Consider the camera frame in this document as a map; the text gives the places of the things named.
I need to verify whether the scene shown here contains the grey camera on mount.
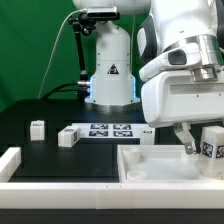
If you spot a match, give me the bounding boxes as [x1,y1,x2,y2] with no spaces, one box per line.
[86,6,120,20]

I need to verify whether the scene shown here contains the black base cables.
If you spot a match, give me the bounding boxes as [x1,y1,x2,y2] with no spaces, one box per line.
[41,81,81,100]

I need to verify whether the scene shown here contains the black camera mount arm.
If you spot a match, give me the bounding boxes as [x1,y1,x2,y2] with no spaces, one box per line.
[68,13,96,102]

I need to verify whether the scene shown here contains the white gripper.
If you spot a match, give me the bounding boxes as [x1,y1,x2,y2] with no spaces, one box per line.
[141,70,224,155]

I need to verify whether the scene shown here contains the white fiducial marker sheet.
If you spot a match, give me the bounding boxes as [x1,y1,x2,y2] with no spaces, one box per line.
[73,123,147,139]

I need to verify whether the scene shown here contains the white square table top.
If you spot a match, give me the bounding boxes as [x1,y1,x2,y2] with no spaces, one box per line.
[117,145,222,183]

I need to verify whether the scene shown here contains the white camera cable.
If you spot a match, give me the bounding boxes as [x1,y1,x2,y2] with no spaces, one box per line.
[37,8,88,100]

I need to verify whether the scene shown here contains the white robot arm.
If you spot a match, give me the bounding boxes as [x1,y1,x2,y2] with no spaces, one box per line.
[72,0,224,154]

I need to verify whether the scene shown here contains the white U-shaped fence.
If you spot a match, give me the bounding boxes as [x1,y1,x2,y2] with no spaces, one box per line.
[0,147,224,209]

